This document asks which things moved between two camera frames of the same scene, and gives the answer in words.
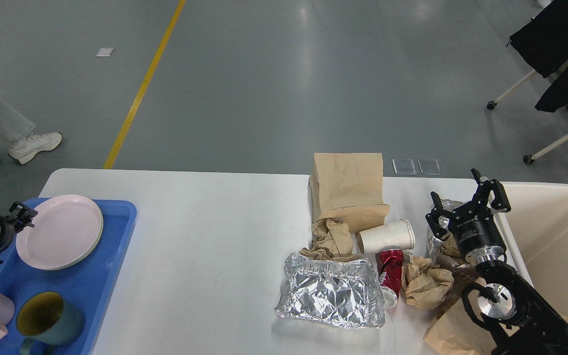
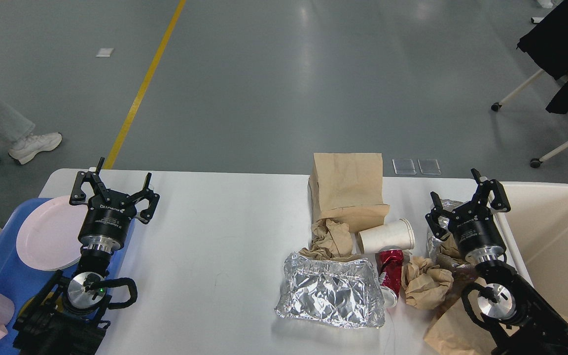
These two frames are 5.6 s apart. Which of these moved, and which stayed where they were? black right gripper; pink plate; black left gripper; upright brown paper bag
Moved: black left gripper
Stayed: upright brown paper bag; pink plate; black right gripper
